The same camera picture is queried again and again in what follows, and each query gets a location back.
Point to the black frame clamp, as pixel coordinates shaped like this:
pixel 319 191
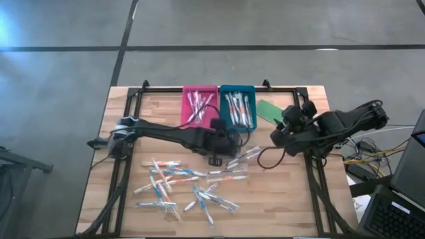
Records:
pixel 267 85
pixel 146 84

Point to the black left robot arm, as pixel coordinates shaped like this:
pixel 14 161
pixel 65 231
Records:
pixel 166 132

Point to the black floor stand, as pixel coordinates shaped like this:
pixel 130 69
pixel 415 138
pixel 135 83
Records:
pixel 33 163

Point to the black power brick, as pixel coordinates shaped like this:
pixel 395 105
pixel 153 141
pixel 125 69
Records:
pixel 366 146

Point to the black desk bar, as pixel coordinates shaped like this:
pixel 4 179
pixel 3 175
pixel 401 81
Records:
pixel 368 187

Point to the green plastic lid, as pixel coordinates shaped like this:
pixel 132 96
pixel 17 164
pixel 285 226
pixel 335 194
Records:
pixel 265 111

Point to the black power strip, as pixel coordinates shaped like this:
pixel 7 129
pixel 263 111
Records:
pixel 357 171

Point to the red plastic bin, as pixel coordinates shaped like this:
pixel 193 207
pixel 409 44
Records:
pixel 184 109

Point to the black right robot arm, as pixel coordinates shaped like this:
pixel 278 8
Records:
pixel 338 124

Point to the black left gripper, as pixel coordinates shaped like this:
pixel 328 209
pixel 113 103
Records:
pixel 219 142

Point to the black keyboard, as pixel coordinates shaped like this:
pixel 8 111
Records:
pixel 391 219

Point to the plastic-wrapped toothbrush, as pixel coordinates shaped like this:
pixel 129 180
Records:
pixel 239 162

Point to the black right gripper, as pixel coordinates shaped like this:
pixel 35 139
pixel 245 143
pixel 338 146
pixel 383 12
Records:
pixel 299 132

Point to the white paper sheet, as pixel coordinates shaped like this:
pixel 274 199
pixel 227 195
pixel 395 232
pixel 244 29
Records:
pixel 362 204

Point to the blue plastic bin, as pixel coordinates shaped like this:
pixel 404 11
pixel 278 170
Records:
pixel 224 99

